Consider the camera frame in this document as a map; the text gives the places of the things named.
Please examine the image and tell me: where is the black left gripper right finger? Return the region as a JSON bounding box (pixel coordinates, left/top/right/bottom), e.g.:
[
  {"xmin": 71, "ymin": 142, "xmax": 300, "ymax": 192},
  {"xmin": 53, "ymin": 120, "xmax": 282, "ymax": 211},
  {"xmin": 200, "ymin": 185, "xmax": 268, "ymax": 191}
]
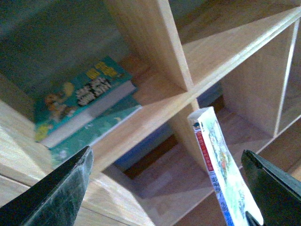
[{"xmin": 241, "ymin": 150, "xmax": 301, "ymax": 226}]

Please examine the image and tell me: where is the grey curtain behind shelf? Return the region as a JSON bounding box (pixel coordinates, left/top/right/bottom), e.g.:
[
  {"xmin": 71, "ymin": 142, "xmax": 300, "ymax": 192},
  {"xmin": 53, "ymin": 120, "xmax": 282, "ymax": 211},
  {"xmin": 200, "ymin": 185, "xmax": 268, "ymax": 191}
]
[{"xmin": 0, "ymin": 0, "xmax": 130, "ymax": 98}]

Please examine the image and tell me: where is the wooden bookshelf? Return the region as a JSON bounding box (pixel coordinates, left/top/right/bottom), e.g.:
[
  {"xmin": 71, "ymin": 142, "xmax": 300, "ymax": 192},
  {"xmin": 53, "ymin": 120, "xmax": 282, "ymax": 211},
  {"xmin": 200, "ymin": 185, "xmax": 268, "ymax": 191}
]
[{"xmin": 0, "ymin": 0, "xmax": 301, "ymax": 226}]

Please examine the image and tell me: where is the teal cartoon book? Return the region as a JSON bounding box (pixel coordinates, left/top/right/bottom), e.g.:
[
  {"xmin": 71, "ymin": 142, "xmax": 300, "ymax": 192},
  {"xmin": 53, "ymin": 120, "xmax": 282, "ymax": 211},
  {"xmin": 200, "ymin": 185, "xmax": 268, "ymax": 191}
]
[{"xmin": 34, "ymin": 56, "xmax": 136, "ymax": 148}]

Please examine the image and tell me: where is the white illustrated paperback book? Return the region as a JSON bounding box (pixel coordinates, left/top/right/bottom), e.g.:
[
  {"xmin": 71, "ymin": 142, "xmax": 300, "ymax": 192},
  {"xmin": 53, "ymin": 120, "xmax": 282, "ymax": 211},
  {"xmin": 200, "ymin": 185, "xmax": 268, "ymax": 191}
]
[{"xmin": 188, "ymin": 106, "xmax": 264, "ymax": 226}]

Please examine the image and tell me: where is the teal green thin book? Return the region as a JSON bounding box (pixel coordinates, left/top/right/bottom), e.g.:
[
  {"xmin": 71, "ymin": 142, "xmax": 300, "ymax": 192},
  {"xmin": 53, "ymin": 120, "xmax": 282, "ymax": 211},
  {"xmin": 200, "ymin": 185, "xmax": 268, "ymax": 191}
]
[{"xmin": 50, "ymin": 96, "xmax": 143, "ymax": 169}]

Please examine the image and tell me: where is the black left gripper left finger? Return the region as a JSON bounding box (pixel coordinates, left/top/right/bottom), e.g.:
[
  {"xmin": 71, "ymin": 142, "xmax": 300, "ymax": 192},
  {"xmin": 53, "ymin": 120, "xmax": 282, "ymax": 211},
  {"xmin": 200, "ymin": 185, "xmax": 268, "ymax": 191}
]
[{"xmin": 0, "ymin": 146, "xmax": 94, "ymax": 226}]

